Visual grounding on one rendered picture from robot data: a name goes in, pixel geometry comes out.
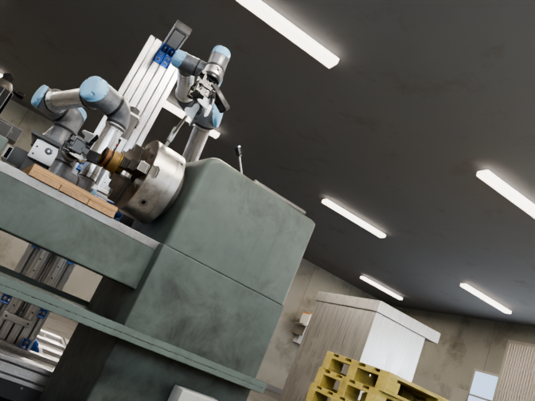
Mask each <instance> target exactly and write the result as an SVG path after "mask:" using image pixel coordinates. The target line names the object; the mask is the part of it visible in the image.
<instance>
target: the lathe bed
mask: <svg viewBox="0 0 535 401"><path fill-rule="evenodd" d="M0 230H1V231H3V232H5V233H8V234H10V235H12V236H15V237H17V238H19V239H21V240H24V241H26V242H27V243H31V244H32V245H34V246H36V247H39V248H41V249H43V250H45V251H48V252H50V253H52V254H54V255H57V256H59V257H61V258H63V259H66V260H68V261H69V262H72V263H75V264H76V265H79V266H81V267H83V268H85V269H88V270H90V271H92V272H95V273H97V274H99V275H101V276H104V277H105V278H108V279H110V280H112V281H114V282H117V283H120V284H123V285H124V286H128V287H130V288H132V289H136V287H137V285H138V284H139V281H140V279H141V277H142V276H143V273H144V271H145V269H146V267H147V265H148V263H149V262H150V259H151V257H152V255H153V254H154V251H155V249H156V247H157V246H158V244H159V242H157V241H155V240H153V239H151V238H149V237H147V236H145V235H143V234H142V233H140V232H137V231H136V230H134V229H132V228H129V227H128V226H126V225H124V224H122V223H120V222H119V221H117V220H114V219H112V218H111V217H109V216H106V215H104V214H103V213H101V212H99V211H97V210H95V209H94V208H91V207H89V206H87V205H86V204H83V203H81V202H79V201H78V200H76V199H74V198H72V197H70V196H68V195H66V194H64V193H62V192H60V191H59V190H57V189H55V188H53V187H51V186H49V185H47V184H45V183H43V182H41V181H39V180H38V179H36V178H34V177H31V176H30V175H28V174H26V173H23V172H22V171H20V170H18V169H16V168H14V167H13V166H11V165H8V164H6V163H5V162H2V161H0Z"/></svg>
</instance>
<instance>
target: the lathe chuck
mask: <svg viewBox="0 0 535 401"><path fill-rule="evenodd" d="M142 161H144V162H145V163H147V164H149V165H150V166H152V165H153V166H157V167H158V169H159V171H158V173H157V175H156V177H154V178H151V177H150V176H151V175H150V174H146V175H143V176H141V177H135V176H133V175H131V174H129V173H128V172H126V173H125V174H124V176H126V177H129V178H130V179H131V180H132V181H133V183H132V184H131V185H129V186H128V187H127V189H126V191H125V192H124V194H123V195H122V196H121V197H120V199H119V200H118V202H117V203H116V205H115V207H117V208H118V210H117V211H119V212H121V213H122V214H124V215H126V216H129V217H130V218H132V219H134V220H141V219H142V218H143V217H145V216H146V215H147V214H149V213H150V212H151V211H152V209H153V208H154V207H155V206H156V205H157V203H158V202H159V201H160V200H161V199H162V197H163V195H164V194H165V192H166V190H167V189H168V187H169V185H170V182H171V181H172V179H173V177H174V174H175V171H176V168H177V166H178V154H177V153H176V152H175V151H173V150H172V149H171V148H169V147H167V146H165V145H164V144H162V143H161V142H159V141H158V140H155V141H152V142H150V143H149V144H147V145H146V147H145V150H144V153H143V158H142ZM141 199H146V200H147V201H148V204H147V205H146V206H142V205H140V204H139V201H140V200H141Z"/></svg>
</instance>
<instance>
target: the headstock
mask: <svg viewBox="0 0 535 401"><path fill-rule="evenodd" d="M184 173H185V179H184V182H183V185H182V188H181V191H180V193H179V194H178V196H177V198H176V200H175V201H174V203H173V204H172V205H171V206H170V208H169V209H168V210H167V211H166V212H165V213H164V214H162V215H161V216H159V217H156V218H155V219H154V220H153V221H151V222H150V223H148V224H141V223H139V222H138V221H136V220H135V221H134V223H133V224H132V226H131V228H132V229H134V230H136V231H138V232H140V233H142V234H143V235H145V236H147V237H149V238H151V239H153V240H155V241H157V242H159V243H163V244H166V245H168V246H170V247H172V248H173V249H175V250H177V251H180V252H181V253H183V254H185V255H188V256H189V257H191V258H192V259H195V260H197V261H198V262H200V263H203V264H205V265H206V266H208V267H210V268H212V269H214V270H215V271H218V272H220V273H222V274H224V275H226V276H228V277H229V278H231V279H233V280H235V281H237V282H239V283H241V284H243V285H245V286H247V287H248V288H250V289H252V290H254V291H256V292H258V293H260V294H262V295H264V296H266V297H267V298H270V299H271V300H273V301H275V302H278V303H279V304H281V305H283V304H284V302H285V299H286V297H287V294H288V291H289V289H290V287H291V284H292V282H293V279H294V277H295V274H296V271H297V270H298V268H299V264H300V262H301V260H302V257H303V254H304V252H305V250H306V248H307V244H308V242H309V240H310V237H311V234H312V232H313V230H314V221H313V220H311V219H310V218H308V217H307V216H305V215H303V214H302V213H301V212H299V211H297V210H296V209H294V208H292V207H291V206H290V205H289V204H287V203H285V202H284V201H282V200H280V199H279V198H278V197H276V196H275V195H273V194H272V193H270V192H268V191H267V190H266V189H264V188H263V187H261V186H260V185H258V184H256V183H255V182H254V181H252V180H251V179H249V178H248V177H246V176H244V175H243V174H242V173H240V172H239V171H237V170H236V169H234V168H232V167H231V166H230V165H228V164H227V163H225V162H223V161H222V160H220V159H219V158H207V159H203V160H199V161H195V162H187V163H186V164H185V172H184ZM190 186H191V187H190ZM186 194H187V195H186ZM182 202H183V203H182ZM179 203H180V204H179ZM179 205H180V206H179ZM175 213H176V214H175ZM172 215H173V216H172ZM172 221H173V222H172ZM136 226H137V227H138V228H135V227H136ZM140 228H141V229H140ZM137 229H138V230H137Z"/></svg>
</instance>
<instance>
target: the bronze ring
mask: <svg viewBox="0 0 535 401"><path fill-rule="evenodd" d="M123 155H124V154H123V153H120V152H119V151H117V150H112V149H111V148H109V147H106V148H105V149H104V150H103V151H102V153H101V154H100V156H99V158H98V160H97V164H98V165H100V166H102V167H103V169H105V170H107V171H108V172H109V173H110V174H113V173H114V172H117V173H118V174H121V173H122V172H123V169H120V168H119V165H120V163H121V161H122V160H123Z"/></svg>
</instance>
